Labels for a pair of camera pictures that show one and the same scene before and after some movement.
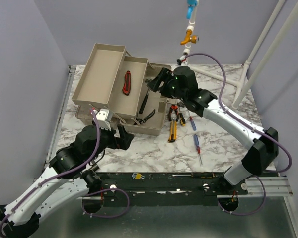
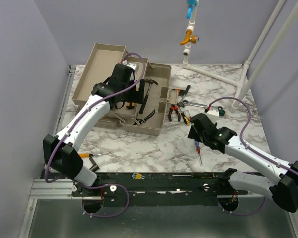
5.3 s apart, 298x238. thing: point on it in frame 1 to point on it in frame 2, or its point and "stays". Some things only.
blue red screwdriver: [197, 147] stays
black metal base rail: [165, 189] stays
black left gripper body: [108, 140] to [131, 95]
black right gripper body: [169, 89] to [193, 134]
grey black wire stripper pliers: [142, 121] stays
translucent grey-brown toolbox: [115, 83] stays
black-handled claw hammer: [145, 100] stays
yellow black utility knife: [173, 117] to [130, 105]
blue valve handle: [191, 4] stays
